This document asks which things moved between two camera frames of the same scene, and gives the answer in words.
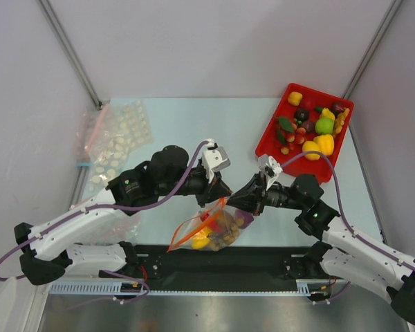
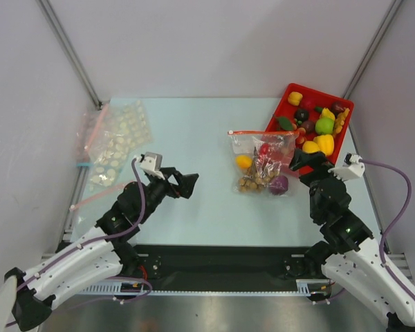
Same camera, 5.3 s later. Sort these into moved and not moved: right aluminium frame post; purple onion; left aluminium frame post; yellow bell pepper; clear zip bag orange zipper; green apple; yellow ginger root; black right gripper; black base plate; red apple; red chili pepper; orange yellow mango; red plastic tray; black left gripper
Moved: clear zip bag orange zipper; orange yellow mango; red chili pepper; black left gripper; black right gripper; purple onion
Not moved: yellow ginger root; green apple; red apple; red plastic tray; left aluminium frame post; yellow bell pepper; black base plate; right aluminium frame post
